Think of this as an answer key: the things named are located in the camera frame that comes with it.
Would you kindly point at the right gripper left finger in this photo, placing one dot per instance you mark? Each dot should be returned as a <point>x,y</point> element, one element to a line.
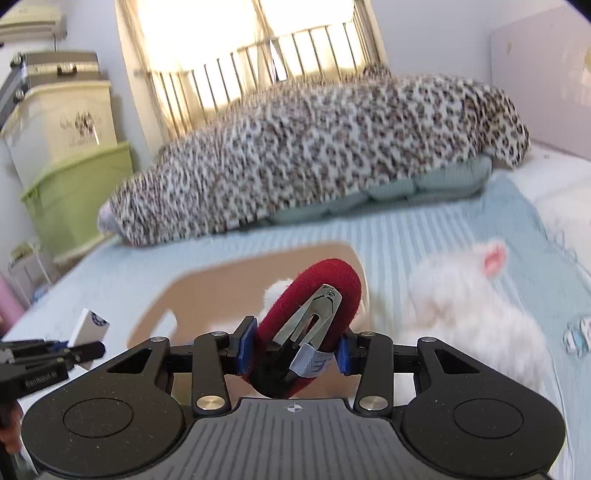
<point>215,355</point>

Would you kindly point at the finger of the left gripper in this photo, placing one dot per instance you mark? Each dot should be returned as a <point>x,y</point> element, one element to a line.
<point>32,356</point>

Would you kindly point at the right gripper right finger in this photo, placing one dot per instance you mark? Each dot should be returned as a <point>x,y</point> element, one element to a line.
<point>370,356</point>

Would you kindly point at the blue tissue pack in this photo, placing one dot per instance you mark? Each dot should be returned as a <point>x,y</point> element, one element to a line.
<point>89,328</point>

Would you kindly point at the beige oval storage bin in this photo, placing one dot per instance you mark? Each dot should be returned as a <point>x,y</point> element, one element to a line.
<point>220,296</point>

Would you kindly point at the white fluffy plush toy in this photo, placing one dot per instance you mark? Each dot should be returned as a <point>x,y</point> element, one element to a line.
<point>451,296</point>

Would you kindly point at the green plastic storage box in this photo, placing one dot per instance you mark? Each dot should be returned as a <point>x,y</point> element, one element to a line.
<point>64,201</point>

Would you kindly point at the leopard print blanket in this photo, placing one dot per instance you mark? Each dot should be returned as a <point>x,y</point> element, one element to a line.
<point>311,142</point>

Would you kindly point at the teal quilted pillow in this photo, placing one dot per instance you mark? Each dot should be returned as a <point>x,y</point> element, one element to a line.
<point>449,183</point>

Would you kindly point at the striped blue bed sheet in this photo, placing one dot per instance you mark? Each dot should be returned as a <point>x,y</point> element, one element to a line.
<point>547,275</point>

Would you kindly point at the cream plastic storage box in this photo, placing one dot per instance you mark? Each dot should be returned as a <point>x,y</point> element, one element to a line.
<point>56,121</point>

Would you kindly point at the white pillow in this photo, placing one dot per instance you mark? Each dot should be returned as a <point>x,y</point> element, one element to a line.
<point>557,184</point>

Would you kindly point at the silver metal suitcase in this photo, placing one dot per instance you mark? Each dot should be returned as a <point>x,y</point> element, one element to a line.
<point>33,69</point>

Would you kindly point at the metal window railing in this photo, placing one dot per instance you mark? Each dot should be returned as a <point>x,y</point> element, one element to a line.
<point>189,98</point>

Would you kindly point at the pink headboard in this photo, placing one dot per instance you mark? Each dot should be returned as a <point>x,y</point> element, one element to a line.
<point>543,63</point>

